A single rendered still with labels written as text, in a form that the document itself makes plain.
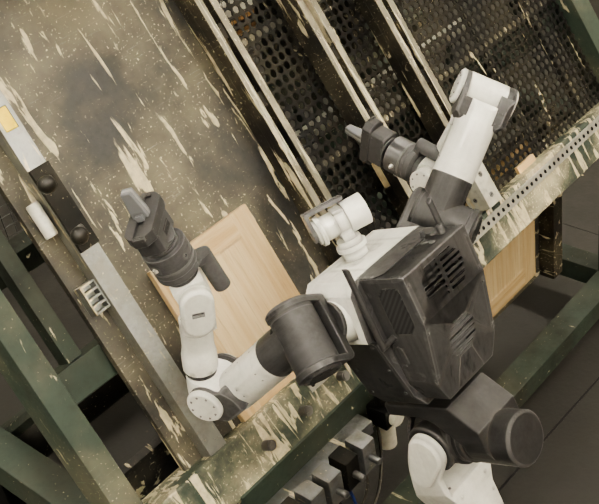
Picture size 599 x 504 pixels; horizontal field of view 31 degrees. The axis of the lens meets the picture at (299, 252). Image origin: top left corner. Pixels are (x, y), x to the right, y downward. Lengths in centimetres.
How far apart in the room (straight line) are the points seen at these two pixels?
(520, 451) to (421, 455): 22
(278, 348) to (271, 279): 57
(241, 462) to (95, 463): 35
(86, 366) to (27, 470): 43
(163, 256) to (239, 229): 60
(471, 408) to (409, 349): 20
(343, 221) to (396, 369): 30
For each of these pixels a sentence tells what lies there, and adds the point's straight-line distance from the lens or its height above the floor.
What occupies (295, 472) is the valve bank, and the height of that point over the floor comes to 74.
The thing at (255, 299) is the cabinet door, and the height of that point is 107.
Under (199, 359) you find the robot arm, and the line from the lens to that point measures 211.
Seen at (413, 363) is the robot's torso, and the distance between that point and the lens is 203.
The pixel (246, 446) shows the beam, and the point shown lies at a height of 88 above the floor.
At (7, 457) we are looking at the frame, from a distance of 273.
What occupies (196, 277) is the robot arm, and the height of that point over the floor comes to 143.
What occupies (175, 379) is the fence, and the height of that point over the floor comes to 106.
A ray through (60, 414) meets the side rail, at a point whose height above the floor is 115.
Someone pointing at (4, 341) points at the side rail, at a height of 131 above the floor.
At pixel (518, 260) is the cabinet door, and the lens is 369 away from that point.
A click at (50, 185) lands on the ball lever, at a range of 215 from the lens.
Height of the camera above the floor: 257
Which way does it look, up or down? 35 degrees down
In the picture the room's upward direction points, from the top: 10 degrees counter-clockwise
